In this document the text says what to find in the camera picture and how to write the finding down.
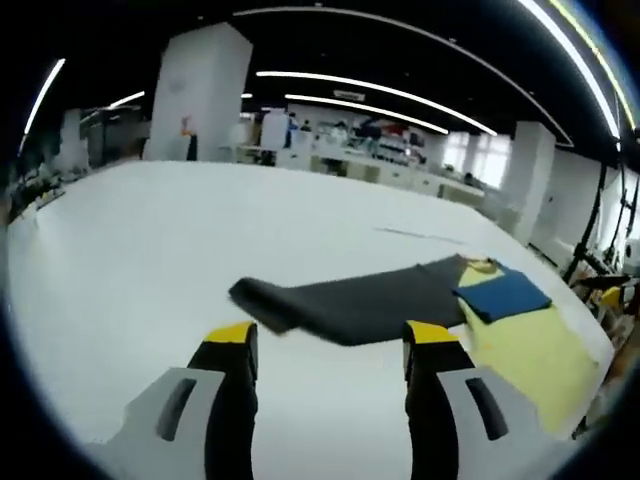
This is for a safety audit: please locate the wide white pillar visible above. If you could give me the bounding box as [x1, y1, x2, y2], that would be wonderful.
[149, 22, 254, 162]

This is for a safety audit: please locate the white cabinet panel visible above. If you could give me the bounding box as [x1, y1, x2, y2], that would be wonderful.
[260, 110, 289, 150]

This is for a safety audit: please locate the white counter row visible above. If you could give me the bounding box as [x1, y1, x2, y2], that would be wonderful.
[219, 144, 486, 204]

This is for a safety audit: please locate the bright window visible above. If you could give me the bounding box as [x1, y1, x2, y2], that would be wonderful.
[442, 134, 511, 189]

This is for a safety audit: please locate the narrow white pillar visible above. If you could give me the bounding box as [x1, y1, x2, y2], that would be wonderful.
[502, 121, 557, 236]

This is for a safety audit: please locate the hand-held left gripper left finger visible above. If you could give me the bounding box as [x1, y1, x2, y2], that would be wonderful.
[107, 322, 260, 480]

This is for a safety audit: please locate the shelf of coloured items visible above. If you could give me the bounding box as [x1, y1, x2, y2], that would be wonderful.
[319, 114, 426, 161]

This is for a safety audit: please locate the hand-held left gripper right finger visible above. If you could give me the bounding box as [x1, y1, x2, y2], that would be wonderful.
[402, 319, 542, 480]

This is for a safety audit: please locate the black tripod stand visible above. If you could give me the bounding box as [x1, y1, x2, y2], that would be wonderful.
[564, 164, 640, 287]

